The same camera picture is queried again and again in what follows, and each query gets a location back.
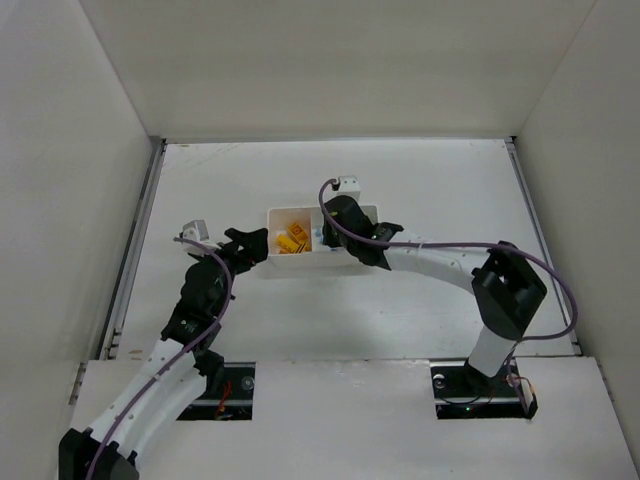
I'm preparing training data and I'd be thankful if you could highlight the left aluminium frame rail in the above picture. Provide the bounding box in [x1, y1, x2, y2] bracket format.
[91, 136, 167, 360]

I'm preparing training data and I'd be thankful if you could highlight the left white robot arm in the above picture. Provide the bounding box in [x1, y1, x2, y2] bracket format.
[57, 221, 268, 479]

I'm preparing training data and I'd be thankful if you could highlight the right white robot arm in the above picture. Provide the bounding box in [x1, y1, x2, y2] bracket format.
[322, 195, 547, 378]

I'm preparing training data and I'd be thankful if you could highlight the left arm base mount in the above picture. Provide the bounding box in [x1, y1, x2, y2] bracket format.
[178, 352, 256, 421]

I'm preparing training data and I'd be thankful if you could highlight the white divided sorting tray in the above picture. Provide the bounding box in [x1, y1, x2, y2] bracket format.
[267, 206, 360, 269]

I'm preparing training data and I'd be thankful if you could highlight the right aluminium frame rail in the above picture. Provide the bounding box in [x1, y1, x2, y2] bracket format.
[504, 136, 583, 356]

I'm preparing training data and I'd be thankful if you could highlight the yellow long lego brick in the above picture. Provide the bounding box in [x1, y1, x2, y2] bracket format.
[276, 234, 311, 255]

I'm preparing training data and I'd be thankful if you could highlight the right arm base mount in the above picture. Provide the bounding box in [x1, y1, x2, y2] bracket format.
[430, 360, 538, 420]

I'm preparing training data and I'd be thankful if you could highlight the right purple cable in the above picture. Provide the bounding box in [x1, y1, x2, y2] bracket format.
[318, 176, 582, 343]

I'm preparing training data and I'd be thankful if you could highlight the aluminium frame rail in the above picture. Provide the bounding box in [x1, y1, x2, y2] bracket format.
[91, 136, 167, 360]
[504, 136, 583, 356]

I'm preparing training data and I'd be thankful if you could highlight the yellow curved lego brick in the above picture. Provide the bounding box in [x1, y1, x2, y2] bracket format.
[287, 222, 309, 244]

